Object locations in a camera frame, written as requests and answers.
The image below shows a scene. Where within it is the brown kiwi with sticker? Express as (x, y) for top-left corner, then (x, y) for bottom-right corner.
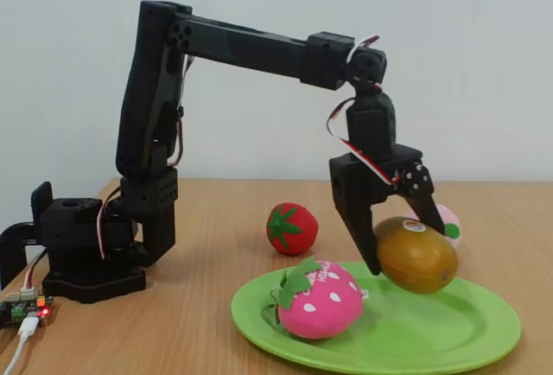
(373, 216), (460, 296)

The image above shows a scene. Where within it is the green oval plate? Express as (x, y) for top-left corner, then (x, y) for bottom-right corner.
(230, 260), (523, 375)

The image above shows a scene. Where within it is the pale pink peach plush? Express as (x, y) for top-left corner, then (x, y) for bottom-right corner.
(404, 203), (461, 250)

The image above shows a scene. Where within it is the red tomato plush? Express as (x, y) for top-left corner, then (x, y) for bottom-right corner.
(265, 202), (320, 257)

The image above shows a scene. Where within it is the pink strawberry plush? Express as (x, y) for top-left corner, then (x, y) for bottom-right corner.
(261, 257), (372, 341)

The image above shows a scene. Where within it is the black table clamp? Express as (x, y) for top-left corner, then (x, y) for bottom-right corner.
(0, 181), (54, 292)

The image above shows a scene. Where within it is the controller circuit board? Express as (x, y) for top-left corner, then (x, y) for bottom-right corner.
(0, 289), (55, 329)

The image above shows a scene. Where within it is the white red gripper servo wire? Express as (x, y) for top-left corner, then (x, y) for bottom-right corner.
(325, 35), (401, 187)

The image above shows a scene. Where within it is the white red base servo wire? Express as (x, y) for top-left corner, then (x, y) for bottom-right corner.
(96, 183), (126, 260)

